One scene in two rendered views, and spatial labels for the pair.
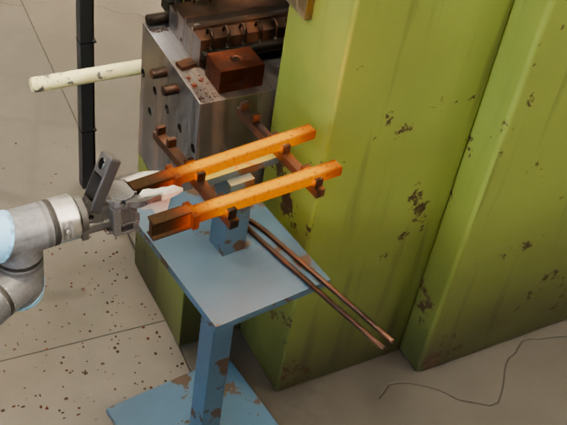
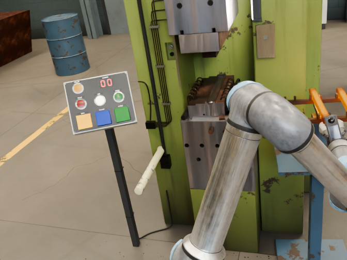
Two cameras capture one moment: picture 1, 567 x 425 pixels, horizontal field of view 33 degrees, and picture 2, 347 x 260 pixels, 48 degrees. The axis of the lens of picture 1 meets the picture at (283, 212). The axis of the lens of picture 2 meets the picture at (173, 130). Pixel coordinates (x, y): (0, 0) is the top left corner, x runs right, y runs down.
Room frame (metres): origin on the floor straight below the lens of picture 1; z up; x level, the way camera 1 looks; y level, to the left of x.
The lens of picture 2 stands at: (0.66, 1.63, 1.82)
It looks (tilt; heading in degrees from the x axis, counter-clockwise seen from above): 27 degrees down; 323
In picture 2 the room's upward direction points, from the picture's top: 9 degrees counter-clockwise
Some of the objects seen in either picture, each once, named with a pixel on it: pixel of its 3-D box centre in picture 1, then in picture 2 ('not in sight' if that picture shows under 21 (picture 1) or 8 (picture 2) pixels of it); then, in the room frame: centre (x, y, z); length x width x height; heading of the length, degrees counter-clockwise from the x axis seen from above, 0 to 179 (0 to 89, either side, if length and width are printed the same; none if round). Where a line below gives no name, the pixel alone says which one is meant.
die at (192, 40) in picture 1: (257, 20); (212, 94); (2.19, 0.16, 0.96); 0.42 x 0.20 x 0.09; 124
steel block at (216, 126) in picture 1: (258, 111); (225, 133); (2.15, 0.12, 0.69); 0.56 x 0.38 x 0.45; 124
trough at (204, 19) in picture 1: (262, 13); (216, 87); (2.17, 0.14, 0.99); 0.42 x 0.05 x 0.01; 124
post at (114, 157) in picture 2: (84, 56); (121, 178); (2.49, 0.71, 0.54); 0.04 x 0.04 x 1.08; 34
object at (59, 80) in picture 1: (104, 72); (150, 168); (2.31, 0.60, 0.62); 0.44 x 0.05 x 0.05; 124
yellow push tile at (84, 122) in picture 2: not in sight; (84, 122); (2.44, 0.86, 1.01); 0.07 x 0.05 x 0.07; 59
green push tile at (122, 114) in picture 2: not in sight; (122, 114); (2.33, 0.69, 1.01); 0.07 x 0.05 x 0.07; 59
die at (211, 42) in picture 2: not in sight; (206, 32); (2.19, 0.16, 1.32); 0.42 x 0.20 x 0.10; 124
